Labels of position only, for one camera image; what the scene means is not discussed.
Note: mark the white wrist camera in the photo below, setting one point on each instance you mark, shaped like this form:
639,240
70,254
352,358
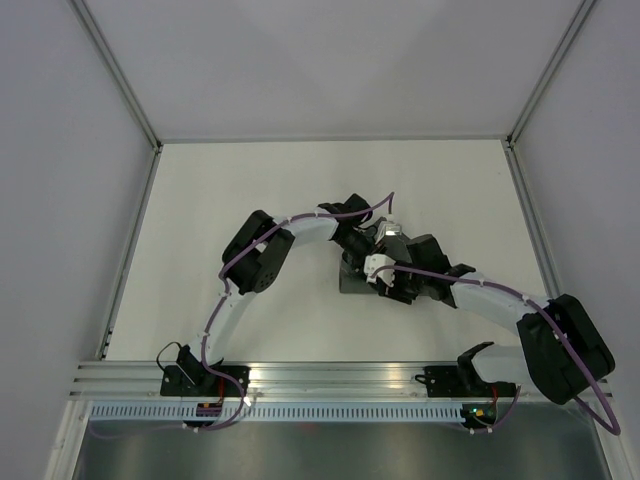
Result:
388,227
379,267

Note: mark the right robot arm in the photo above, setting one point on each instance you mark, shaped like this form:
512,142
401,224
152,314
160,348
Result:
560,352

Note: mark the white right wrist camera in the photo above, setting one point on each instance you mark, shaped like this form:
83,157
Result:
379,267

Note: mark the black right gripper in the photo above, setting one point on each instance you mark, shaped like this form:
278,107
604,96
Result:
395,292

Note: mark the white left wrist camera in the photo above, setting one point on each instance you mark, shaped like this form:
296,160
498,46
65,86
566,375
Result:
388,227

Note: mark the aluminium frame post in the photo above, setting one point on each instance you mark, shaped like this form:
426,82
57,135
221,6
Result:
100,43
553,65

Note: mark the grey cloth napkin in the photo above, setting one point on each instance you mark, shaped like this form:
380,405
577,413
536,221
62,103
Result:
352,277

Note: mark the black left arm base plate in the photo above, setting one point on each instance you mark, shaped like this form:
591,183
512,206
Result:
175,383

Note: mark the aluminium left frame post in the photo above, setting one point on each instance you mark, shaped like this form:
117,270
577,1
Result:
100,43

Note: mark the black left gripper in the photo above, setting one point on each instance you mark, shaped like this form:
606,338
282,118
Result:
374,247

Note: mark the aluminium front rail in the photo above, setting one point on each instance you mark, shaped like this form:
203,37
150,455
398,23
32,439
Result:
269,381

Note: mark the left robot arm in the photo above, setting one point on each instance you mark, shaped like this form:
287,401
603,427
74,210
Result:
251,263

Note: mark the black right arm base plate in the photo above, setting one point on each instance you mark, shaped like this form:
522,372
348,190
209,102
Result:
452,381

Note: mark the white slotted cable duct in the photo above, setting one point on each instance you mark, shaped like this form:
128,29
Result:
286,411

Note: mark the aluminium right frame post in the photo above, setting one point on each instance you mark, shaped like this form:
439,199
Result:
553,65

